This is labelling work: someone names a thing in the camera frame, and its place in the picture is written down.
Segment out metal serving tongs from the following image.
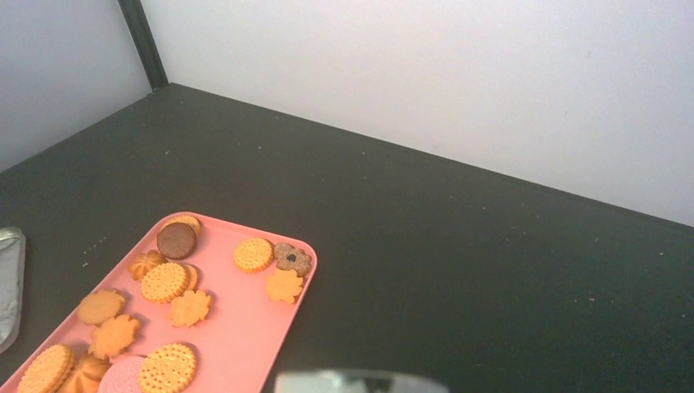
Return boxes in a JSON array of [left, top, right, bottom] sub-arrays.
[[273, 369, 450, 393]]

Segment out brown flower jam cookie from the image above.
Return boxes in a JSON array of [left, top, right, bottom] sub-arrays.
[[273, 242, 312, 278]]

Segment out orange flower cookie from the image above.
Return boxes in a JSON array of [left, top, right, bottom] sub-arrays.
[[265, 269, 304, 304]]

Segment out round orange cracker cookie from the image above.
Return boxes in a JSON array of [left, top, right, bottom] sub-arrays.
[[232, 237, 273, 273]]

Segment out pink cookie tray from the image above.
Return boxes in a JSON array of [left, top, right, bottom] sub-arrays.
[[29, 216, 302, 392]]

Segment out dark chocolate round cookie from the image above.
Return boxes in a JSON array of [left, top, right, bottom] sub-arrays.
[[156, 223, 197, 260]]

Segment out large round sandwich cookie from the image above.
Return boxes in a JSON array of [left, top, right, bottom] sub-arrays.
[[140, 262, 189, 304]]

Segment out clear plastic tin lid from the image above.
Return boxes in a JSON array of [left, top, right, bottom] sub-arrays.
[[1, 227, 26, 353]]

